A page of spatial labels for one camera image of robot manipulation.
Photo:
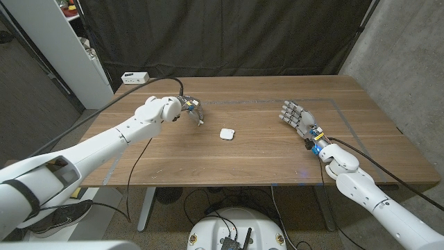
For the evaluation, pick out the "black backdrop pole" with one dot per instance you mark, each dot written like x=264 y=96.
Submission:
x=362 y=24

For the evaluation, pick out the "black antenna module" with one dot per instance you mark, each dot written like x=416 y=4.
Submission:
x=229 y=243

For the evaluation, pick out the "white floor platform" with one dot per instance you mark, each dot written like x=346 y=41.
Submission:
x=100 y=212

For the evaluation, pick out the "red object on shelf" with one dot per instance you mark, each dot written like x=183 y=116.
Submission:
x=70 y=12

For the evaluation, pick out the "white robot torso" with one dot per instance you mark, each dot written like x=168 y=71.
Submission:
x=215 y=225

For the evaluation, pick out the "white cabinet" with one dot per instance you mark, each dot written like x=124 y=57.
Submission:
x=59 y=45

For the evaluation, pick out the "white AirPods case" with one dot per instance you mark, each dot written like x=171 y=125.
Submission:
x=227 y=134

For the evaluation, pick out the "black sneaker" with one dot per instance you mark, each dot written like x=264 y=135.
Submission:
x=66 y=217

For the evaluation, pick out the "white table leg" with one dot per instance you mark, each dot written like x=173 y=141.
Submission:
x=145 y=212

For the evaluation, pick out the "black backdrop curtain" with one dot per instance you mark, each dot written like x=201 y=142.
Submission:
x=225 y=34

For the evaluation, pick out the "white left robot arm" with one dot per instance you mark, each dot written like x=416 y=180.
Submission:
x=104 y=146

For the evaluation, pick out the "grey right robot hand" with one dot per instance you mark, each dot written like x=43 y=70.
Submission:
x=305 y=119

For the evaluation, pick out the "grey tape outline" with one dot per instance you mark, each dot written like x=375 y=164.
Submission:
x=260 y=101

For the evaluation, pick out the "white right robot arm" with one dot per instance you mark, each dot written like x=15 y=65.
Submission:
x=364 y=194

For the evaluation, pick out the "white power strip box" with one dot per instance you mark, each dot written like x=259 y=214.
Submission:
x=135 y=78

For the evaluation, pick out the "black round floor fan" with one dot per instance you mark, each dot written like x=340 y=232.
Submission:
x=169 y=195

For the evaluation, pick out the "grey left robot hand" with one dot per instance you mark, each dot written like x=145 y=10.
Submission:
x=194 y=107

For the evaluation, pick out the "grey table leg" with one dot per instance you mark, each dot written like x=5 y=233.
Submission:
x=326 y=212

